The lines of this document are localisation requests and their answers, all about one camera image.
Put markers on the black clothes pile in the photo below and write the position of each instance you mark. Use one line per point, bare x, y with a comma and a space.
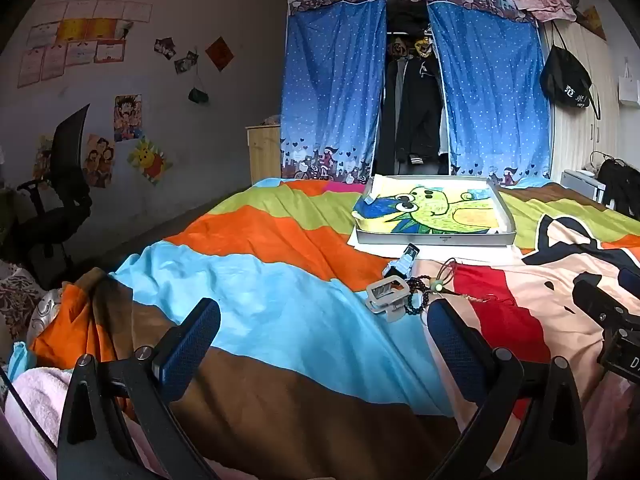
620, 185

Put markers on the yellow bear wall poster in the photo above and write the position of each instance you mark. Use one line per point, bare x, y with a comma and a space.
150, 160

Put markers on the red diamond paper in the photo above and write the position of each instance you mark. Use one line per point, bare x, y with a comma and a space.
219, 53

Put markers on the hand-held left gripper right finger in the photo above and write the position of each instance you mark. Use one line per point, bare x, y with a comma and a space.
452, 345

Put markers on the black hanging jacket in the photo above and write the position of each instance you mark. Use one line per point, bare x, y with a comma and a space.
417, 110

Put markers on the white storage box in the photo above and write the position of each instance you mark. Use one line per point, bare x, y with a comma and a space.
580, 185

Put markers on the grey shallow tray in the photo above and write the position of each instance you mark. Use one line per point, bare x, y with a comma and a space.
435, 239

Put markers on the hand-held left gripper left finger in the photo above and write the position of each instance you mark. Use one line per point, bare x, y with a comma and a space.
190, 350

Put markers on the wooden cabinet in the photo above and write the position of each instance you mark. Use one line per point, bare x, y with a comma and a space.
264, 152

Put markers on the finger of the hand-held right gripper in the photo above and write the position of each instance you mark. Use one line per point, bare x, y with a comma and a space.
600, 305

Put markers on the half hidden wall poster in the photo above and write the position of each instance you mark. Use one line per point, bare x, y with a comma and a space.
42, 157

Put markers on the pink towel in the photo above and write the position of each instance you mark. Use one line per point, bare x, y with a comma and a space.
35, 400

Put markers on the silver wristwatch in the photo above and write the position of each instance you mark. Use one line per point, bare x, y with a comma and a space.
385, 294

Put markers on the red wall decoration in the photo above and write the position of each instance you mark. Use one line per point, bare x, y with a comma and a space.
595, 20

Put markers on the cartoon family wall poster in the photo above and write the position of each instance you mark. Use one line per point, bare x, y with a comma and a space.
99, 160

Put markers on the green cartoon printed cloth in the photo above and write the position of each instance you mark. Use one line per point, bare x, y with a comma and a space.
440, 207

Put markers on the white paper bag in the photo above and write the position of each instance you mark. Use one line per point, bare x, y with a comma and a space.
629, 85

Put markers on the black office chair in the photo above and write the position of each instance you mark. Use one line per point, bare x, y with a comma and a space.
65, 170

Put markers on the cartoon fighter wall poster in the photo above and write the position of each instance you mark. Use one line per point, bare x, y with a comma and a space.
128, 117

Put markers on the wall photo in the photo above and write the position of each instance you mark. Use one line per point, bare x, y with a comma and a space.
165, 48
186, 62

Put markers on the green hanging pouch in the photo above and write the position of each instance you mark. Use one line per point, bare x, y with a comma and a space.
198, 96

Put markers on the floral patterned pillow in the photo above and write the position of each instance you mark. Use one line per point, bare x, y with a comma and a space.
17, 305

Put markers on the colourful striped blanket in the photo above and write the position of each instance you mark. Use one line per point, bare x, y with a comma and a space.
280, 305

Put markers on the blue dotted curtain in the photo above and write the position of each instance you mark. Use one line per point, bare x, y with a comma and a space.
492, 90
330, 85

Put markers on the group of wall certificates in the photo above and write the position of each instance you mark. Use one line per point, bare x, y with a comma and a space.
80, 35

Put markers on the cream wooden wardrobe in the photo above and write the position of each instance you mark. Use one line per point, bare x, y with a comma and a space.
607, 130

